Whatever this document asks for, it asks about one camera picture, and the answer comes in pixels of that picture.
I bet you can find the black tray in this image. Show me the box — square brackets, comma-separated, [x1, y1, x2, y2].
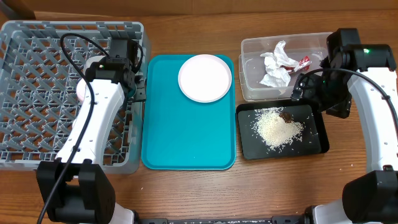
[236, 100, 330, 159]

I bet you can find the white napkin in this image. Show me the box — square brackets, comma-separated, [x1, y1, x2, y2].
[260, 40, 299, 88]

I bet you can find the clear plastic bin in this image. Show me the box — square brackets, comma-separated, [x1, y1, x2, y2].
[239, 32, 330, 101]

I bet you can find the grey bowl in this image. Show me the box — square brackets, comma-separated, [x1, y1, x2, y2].
[83, 55, 105, 75]

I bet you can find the grey plastic dish rack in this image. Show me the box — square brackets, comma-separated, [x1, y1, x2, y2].
[1, 21, 150, 171]

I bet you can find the white rice pile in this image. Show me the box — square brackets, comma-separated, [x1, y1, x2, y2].
[251, 107, 305, 154]

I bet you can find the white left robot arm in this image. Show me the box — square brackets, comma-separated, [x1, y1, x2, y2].
[36, 38, 146, 223]

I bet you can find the brown food scrap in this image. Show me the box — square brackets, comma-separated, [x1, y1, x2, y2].
[279, 111, 293, 123]

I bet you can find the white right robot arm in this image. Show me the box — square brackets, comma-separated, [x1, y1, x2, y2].
[291, 28, 397, 223]

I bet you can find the red foil wrapper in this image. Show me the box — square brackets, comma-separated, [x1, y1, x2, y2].
[282, 56, 312, 73]

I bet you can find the large pink plate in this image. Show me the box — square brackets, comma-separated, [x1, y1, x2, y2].
[178, 54, 232, 103]

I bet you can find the small pink bowl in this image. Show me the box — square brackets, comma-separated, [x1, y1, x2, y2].
[76, 79, 90, 105]

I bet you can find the teal plastic tray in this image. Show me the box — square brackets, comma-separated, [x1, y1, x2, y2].
[141, 55, 236, 170]

